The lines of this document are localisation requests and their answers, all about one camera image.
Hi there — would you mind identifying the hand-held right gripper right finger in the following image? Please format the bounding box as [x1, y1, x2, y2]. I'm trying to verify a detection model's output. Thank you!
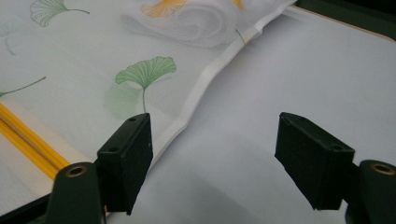
[274, 111, 356, 211]

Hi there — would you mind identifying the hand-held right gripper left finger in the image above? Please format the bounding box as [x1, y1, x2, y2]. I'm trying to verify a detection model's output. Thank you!
[96, 112, 154, 217]

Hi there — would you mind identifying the white leaf-print cloth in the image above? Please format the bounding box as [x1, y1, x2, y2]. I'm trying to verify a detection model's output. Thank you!
[0, 0, 298, 217]

